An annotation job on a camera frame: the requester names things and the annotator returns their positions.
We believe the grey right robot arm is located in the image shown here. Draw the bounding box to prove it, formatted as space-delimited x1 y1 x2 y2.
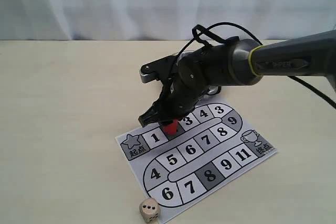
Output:
139 30 335 126

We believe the paper game board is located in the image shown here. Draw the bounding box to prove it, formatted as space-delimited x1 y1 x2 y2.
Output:
116 97 277 223

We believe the red cylinder game piece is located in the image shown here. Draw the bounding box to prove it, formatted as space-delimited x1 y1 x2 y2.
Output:
162 126 177 135

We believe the steel bowl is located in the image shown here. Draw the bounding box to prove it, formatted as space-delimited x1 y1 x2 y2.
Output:
199 86 222 101

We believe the wooden die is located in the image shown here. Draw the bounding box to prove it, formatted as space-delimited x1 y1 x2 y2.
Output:
139 197 161 223

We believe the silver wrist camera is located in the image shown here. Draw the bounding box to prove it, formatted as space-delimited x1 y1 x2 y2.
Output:
140 55 176 83

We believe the white backdrop curtain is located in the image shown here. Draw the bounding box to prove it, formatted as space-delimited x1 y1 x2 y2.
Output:
1 0 335 40

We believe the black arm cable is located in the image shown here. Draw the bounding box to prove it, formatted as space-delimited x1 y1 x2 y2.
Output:
170 22 336 110

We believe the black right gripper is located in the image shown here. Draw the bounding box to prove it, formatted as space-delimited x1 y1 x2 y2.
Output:
138 45 234 127

